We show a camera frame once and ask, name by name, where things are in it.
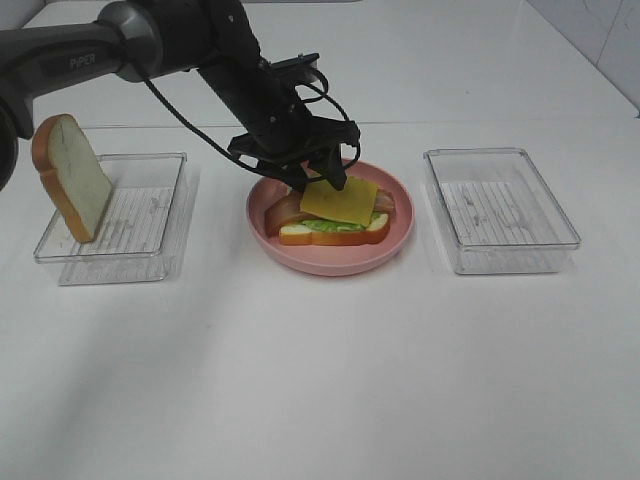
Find short bacon strip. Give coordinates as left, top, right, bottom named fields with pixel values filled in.
left=373, top=188, right=395, bottom=214

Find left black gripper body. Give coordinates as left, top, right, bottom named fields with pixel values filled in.
left=198, top=58, right=360, bottom=170

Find bread slice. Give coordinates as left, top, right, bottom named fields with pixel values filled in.
left=31, top=114, right=113, bottom=243
left=278, top=212, right=390, bottom=246

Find left clear plastic container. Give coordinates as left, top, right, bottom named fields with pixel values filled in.
left=33, top=153, right=197, bottom=286

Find clear plastic container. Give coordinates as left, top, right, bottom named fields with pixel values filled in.
left=423, top=147, right=581, bottom=275
left=33, top=153, right=197, bottom=286

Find yellow cheese slice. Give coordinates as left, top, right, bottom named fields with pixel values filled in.
left=300, top=176, right=378, bottom=226

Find long bacon strip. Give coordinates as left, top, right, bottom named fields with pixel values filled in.
left=264, top=190, right=308, bottom=237

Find right clear plastic container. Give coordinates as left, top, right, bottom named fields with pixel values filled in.
left=423, top=147, right=581, bottom=275

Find pink round plate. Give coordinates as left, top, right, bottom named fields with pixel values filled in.
left=246, top=162, right=414, bottom=276

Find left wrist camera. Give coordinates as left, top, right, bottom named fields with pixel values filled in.
left=267, top=53, right=320, bottom=85

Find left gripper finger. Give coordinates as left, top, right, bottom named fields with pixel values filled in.
left=256, top=160, right=308, bottom=191
left=309, top=145, right=347, bottom=191

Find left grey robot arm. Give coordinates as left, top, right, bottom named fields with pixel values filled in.
left=1, top=1, right=360, bottom=191

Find green lettuce leaf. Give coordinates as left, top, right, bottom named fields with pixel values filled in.
left=301, top=218, right=366, bottom=233

